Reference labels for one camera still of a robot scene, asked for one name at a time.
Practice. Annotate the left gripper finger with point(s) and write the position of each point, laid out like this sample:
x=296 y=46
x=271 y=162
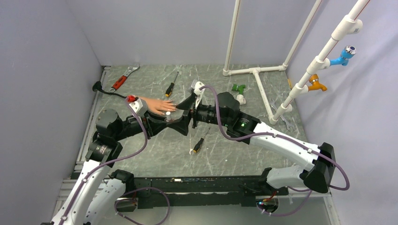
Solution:
x=155 y=127
x=154 y=118

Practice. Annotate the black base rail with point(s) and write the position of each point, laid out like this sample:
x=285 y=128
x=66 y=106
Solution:
x=131 y=193

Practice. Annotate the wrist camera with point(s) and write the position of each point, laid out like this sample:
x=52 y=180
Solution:
x=136 y=105
x=196 y=87

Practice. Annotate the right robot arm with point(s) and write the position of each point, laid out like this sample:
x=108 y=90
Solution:
x=314 y=164

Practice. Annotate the blue pipe valve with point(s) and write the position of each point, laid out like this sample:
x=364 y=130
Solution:
x=347 y=53

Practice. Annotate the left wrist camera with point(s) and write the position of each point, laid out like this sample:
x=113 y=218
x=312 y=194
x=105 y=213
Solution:
x=136 y=105

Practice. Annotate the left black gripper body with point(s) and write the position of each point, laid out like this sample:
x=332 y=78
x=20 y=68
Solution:
x=130 y=127

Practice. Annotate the orange pipe valve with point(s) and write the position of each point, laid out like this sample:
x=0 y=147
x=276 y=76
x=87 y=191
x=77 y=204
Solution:
x=315 y=84

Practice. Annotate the far black yellow screwdriver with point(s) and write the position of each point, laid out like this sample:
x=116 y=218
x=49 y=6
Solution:
x=170 y=88

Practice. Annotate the red glitter nail polish bottle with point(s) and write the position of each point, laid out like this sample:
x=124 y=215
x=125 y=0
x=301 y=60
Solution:
x=168 y=116

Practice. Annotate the green white pipe fitting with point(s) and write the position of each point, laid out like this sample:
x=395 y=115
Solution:
x=239 y=89

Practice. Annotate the mannequin hand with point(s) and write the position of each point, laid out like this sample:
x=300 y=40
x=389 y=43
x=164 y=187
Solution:
x=159 y=106

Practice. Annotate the silver spanner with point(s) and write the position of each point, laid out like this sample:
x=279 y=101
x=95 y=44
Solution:
x=289 y=125

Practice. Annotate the near black yellow screwdriver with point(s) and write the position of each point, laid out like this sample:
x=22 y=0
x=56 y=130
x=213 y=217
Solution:
x=198 y=145

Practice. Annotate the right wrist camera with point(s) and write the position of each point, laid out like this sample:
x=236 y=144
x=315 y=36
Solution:
x=196 y=87

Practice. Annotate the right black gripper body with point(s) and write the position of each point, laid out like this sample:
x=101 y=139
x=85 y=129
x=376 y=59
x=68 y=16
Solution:
x=206 y=113

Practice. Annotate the black yellow screwdriver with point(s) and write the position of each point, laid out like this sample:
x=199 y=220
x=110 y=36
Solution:
x=170 y=88
x=198 y=145

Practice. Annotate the red handled adjustable wrench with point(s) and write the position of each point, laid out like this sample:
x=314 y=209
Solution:
x=123 y=78

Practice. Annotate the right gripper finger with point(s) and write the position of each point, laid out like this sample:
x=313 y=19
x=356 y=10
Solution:
x=188 y=103
x=181 y=125

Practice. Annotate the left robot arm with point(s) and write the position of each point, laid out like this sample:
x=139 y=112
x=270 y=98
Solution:
x=96 y=188

